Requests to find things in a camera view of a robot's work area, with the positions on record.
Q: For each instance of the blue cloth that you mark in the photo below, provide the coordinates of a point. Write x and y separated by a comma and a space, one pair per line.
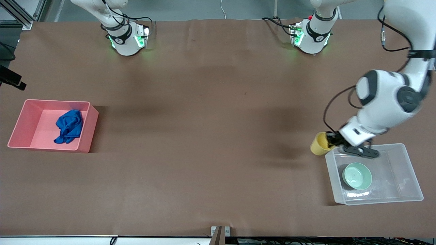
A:
69, 126

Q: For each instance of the aluminium frame profile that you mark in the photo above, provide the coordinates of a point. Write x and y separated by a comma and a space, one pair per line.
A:
24, 22

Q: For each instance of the clear plastic box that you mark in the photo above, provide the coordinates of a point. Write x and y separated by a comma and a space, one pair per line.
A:
398, 177

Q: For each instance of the white table edge strip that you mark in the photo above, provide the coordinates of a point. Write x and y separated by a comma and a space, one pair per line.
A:
68, 241

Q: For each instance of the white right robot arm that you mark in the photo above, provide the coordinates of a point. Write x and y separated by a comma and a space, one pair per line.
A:
124, 44

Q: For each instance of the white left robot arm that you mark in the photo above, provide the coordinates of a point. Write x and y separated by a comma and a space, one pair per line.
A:
385, 102

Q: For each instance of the brown table cover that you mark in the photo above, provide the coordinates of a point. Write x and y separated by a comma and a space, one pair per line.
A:
218, 102

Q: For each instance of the yellow plastic cup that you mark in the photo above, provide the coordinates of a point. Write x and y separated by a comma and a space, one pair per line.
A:
318, 146

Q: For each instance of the pink plastic bin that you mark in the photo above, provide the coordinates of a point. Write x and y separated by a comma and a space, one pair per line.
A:
37, 129

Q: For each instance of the grey metal bracket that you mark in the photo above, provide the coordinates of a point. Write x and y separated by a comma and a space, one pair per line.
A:
218, 234

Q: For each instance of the light green bowl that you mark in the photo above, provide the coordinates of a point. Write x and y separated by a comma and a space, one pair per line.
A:
357, 176

